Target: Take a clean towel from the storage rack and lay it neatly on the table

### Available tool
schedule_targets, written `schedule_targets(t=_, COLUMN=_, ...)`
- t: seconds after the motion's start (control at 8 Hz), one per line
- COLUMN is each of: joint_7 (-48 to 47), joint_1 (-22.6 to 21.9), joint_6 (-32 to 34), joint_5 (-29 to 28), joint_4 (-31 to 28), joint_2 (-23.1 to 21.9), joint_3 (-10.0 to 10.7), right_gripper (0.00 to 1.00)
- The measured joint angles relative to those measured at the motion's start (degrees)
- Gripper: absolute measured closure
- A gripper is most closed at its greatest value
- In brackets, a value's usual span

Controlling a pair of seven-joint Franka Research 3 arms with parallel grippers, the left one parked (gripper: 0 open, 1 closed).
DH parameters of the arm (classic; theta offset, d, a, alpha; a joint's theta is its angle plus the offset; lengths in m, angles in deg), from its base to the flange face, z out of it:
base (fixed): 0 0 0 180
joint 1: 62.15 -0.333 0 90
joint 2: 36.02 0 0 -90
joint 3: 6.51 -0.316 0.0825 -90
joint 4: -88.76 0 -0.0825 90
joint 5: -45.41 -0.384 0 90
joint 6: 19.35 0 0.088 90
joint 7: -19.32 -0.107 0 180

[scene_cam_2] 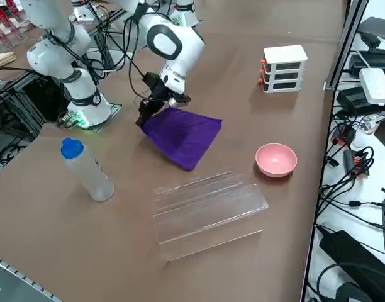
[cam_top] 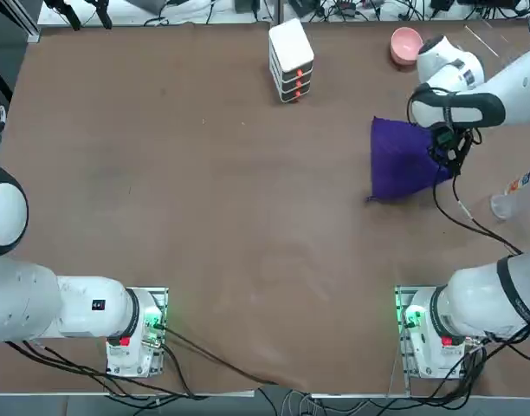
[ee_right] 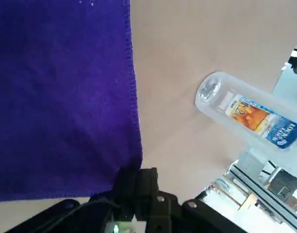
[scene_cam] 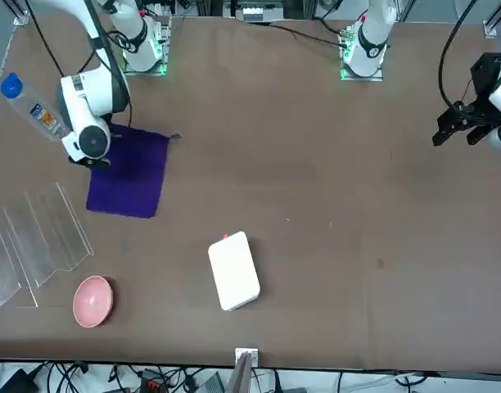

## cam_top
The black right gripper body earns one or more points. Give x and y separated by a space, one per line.
444 138

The pink bowl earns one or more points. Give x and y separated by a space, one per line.
405 43

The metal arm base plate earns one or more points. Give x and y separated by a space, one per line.
159 299
401 346

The grey camera mount pole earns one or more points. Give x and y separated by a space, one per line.
276 11

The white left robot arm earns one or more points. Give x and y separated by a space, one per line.
31 299

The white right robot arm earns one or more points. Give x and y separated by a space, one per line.
520 78

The aluminium frame rail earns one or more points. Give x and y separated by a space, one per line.
31 26

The clear bottle with blue cap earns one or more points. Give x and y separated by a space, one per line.
503 206

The white mini drawer box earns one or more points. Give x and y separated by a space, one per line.
291 43

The black device with red lights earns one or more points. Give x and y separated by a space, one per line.
346 5

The purple towel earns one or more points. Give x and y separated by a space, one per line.
399 160

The black tripod leg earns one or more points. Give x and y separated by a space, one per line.
68 13
101 13

